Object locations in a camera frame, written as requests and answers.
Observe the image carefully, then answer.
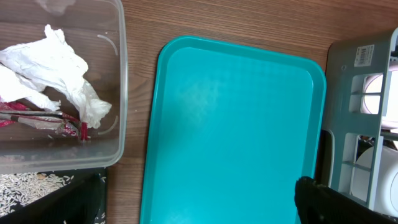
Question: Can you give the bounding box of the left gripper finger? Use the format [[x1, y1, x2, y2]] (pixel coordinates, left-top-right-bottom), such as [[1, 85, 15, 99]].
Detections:
[[294, 176, 397, 224]]

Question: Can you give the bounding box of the grey bowl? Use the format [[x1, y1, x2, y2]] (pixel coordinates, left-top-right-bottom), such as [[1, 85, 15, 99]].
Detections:
[[352, 146, 397, 217]]

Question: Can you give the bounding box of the red snack wrapper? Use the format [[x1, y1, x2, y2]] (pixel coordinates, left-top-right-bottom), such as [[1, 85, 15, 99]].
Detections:
[[1, 102, 89, 141]]

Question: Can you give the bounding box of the white napkin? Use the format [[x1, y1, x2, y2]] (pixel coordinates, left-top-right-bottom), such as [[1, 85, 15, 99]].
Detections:
[[1, 24, 112, 129]]

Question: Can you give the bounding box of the grey dishwasher rack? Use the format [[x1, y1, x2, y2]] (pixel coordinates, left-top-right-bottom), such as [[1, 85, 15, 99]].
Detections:
[[322, 29, 397, 213]]

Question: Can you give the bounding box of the clear plastic waste bin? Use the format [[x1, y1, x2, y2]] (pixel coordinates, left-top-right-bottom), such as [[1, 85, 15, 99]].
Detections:
[[1, 0, 128, 174]]

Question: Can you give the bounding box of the teal serving tray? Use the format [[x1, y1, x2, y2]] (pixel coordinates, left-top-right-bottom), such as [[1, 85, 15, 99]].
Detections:
[[140, 36, 326, 223]]

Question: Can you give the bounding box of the black plastic tray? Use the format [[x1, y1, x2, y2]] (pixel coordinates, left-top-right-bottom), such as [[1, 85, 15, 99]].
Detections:
[[1, 169, 107, 224]]

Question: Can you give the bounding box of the spilled rice pile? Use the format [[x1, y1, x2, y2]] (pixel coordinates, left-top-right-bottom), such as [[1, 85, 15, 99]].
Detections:
[[1, 172, 74, 217]]

